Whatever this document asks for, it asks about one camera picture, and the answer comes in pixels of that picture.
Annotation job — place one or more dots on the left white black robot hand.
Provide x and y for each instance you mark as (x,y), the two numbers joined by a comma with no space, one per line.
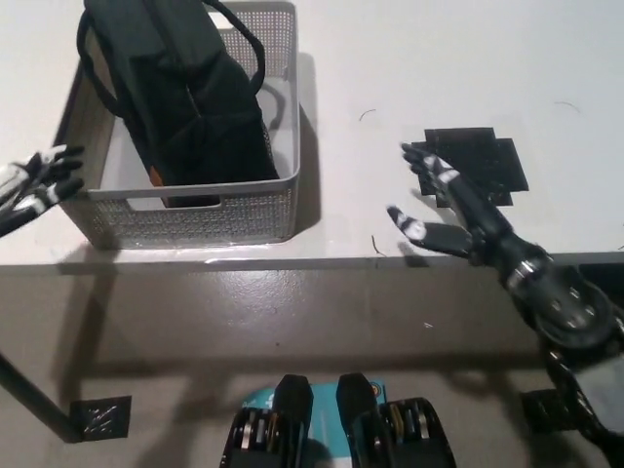
(34,185)

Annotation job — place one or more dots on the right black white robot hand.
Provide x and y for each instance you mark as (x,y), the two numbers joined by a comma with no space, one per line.
(487,229)

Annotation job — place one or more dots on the black fabric lunch bag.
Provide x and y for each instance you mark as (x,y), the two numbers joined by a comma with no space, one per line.
(195,97)

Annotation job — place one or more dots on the black tape patch on table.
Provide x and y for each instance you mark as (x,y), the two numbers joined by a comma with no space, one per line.
(487,156)

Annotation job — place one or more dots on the grey perforated plastic basket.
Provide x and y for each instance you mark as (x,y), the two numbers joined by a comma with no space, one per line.
(195,224)

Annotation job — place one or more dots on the black metal table leg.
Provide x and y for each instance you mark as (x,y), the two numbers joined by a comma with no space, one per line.
(39,400)

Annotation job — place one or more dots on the black teal robot body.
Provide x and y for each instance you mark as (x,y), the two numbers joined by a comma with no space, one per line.
(341,429)

